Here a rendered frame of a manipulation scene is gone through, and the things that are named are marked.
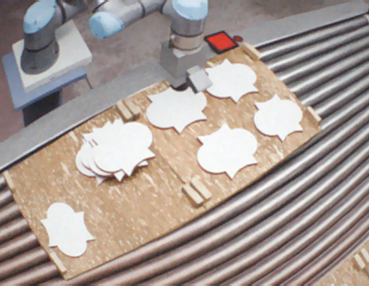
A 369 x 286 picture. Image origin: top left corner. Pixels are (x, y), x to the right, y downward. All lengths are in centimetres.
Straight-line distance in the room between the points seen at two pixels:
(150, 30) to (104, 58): 30
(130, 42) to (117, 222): 176
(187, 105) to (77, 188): 35
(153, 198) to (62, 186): 22
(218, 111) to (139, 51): 146
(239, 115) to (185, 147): 16
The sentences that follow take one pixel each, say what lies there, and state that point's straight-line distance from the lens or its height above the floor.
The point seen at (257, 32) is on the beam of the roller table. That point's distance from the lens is 185.
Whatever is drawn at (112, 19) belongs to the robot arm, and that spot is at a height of 132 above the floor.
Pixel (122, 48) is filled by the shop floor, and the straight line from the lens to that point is 301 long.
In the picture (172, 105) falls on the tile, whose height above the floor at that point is 95.
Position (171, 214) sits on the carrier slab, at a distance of 141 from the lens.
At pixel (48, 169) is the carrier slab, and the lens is 147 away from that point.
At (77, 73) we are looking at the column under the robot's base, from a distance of 174.
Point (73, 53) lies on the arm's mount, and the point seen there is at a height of 90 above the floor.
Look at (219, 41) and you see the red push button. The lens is 176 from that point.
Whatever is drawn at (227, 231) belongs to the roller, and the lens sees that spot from 142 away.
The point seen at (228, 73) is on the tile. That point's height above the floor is 95.
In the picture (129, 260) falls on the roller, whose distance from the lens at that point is 137.
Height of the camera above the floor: 216
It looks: 54 degrees down
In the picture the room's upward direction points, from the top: 8 degrees clockwise
